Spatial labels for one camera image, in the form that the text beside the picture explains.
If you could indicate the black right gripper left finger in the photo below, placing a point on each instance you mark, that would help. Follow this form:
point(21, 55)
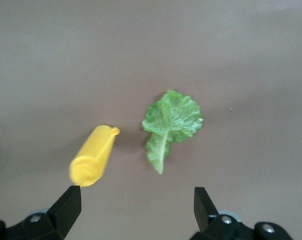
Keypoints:
point(66, 215)

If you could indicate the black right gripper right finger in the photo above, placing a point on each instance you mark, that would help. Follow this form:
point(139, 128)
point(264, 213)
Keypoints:
point(207, 217)

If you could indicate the yellow squeeze bottle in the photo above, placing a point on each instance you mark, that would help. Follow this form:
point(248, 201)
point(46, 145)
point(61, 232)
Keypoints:
point(93, 155)

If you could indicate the green lettuce leaf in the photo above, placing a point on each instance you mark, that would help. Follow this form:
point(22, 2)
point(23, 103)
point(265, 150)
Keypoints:
point(173, 120)

